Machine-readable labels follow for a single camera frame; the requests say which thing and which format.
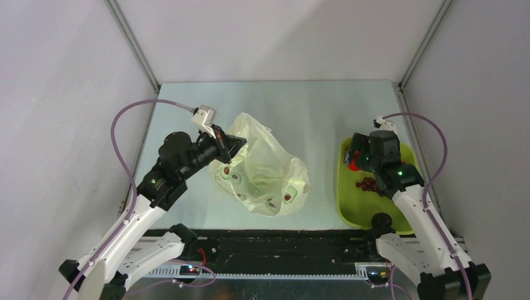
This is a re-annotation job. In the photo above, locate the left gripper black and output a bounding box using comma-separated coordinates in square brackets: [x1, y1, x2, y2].
[179, 123, 246, 180]

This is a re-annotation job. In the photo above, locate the red fake fruit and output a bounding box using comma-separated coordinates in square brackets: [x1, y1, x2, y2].
[344, 150, 360, 172]

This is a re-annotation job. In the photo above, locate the fake grape bunch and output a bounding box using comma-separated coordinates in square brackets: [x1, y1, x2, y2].
[356, 177, 387, 197]

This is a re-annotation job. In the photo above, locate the pale green plastic bag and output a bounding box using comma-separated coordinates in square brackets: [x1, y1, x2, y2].
[208, 112, 311, 217]

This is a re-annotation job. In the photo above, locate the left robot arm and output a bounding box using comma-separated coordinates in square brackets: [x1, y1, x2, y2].
[59, 126, 247, 299]

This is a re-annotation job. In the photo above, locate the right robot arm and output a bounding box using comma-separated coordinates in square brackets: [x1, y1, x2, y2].
[344, 130, 491, 299]

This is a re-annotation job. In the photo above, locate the green plastic tray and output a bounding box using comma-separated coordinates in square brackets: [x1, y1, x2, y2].
[335, 137, 414, 235]

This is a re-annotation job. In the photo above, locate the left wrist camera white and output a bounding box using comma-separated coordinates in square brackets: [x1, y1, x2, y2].
[191, 105, 216, 139]

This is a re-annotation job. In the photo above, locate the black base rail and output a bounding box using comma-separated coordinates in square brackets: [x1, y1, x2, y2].
[163, 226, 404, 279]

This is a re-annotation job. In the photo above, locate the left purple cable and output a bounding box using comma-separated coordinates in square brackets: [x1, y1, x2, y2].
[62, 99, 196, 300]

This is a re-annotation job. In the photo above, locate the right aluminium frame post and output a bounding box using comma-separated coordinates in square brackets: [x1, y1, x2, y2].
[399, 0, 454, 90]

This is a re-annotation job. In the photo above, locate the aluminium frame post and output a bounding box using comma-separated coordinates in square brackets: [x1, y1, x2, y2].
[399, 0, 454, 90]
[104, 0, 161, 94]

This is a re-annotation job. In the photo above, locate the left aluminium frame post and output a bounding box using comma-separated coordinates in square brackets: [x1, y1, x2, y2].
[104, 0, 161, 94]

